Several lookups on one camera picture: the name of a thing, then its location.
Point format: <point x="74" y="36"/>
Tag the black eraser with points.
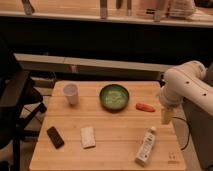
<point x="55" y="137"/>

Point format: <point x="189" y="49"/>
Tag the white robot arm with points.
<point x="185" y="81"/>

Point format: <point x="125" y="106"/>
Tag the green bowl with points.
<point x="114" y="97"/>

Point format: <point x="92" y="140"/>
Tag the white bottle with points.
<point x="145" y="149"/>

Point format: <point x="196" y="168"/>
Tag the white sponge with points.
<point x="88" y="137"/>

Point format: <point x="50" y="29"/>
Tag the black office chair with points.
<point x="19" y="103"/>

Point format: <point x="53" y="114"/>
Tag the orange carrot toy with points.
<point x="145" y="107"/>

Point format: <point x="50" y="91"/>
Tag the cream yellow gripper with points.
<point x="166" y="115"/>

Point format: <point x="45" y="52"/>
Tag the white paper cup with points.
<point x="71" y="93"/>

